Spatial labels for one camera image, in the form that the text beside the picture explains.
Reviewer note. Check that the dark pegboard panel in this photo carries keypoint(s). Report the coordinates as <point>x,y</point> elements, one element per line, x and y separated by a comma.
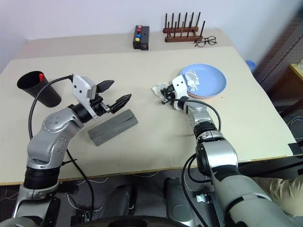
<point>279,52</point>

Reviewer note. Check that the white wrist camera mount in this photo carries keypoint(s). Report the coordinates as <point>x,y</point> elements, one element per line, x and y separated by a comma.
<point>80,85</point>
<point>178,82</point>

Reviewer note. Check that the blue round container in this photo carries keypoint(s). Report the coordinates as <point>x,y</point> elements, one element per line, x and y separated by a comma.
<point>250,65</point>

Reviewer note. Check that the silver metal bracket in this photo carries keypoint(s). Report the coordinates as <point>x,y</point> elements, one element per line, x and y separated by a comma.
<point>204,198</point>

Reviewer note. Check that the black framed clear eyeglasses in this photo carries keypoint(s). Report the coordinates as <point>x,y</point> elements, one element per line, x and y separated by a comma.
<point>205,41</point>

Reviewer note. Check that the black box with coloured buttons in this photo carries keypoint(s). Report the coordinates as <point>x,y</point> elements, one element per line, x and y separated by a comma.
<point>137,40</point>

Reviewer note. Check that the yellow side table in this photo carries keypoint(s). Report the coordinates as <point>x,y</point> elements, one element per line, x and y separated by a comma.
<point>297,72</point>

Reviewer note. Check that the clear plastic wrap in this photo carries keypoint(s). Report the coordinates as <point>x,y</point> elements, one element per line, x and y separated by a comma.
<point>192,78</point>
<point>157,88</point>

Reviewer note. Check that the dark grey rounded shape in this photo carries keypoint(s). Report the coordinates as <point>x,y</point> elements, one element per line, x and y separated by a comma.
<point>123,201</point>

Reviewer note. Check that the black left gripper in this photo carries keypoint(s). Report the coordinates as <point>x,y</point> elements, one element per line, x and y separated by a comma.
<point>100,106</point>

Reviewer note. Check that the brown wooden peg rack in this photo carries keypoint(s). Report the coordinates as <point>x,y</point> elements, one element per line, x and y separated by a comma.
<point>182,37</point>

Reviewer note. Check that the blue plate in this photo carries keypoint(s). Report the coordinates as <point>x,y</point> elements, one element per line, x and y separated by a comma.
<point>210,78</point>

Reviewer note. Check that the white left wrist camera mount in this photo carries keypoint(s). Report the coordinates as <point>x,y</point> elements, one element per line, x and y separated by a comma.
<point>80,85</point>

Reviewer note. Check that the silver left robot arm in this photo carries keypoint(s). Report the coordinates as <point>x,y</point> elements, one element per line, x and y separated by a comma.
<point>56,123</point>

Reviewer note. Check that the pink plate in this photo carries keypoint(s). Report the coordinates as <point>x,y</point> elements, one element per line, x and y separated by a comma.
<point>206,97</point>

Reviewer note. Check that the black cup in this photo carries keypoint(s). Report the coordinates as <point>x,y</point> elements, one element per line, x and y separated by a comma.
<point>47,94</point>

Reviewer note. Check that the beige cloth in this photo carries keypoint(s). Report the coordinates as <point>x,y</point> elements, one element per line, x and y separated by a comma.
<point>279,191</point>

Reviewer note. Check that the grey glasses case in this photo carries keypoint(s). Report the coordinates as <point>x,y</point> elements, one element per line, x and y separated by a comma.
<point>113,127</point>

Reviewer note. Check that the black tape strip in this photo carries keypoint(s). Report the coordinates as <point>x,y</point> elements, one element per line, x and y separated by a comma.
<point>296,149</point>

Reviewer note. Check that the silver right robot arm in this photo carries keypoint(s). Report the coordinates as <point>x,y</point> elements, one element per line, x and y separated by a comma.
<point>220,153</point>

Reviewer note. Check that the plain black box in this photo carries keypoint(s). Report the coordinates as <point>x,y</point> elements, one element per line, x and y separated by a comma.
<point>145,40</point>

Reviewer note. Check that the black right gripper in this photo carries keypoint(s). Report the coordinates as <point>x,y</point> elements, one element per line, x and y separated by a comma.
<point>170,92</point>

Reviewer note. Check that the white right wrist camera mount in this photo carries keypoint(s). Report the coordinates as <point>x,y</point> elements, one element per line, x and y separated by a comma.
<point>178,82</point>

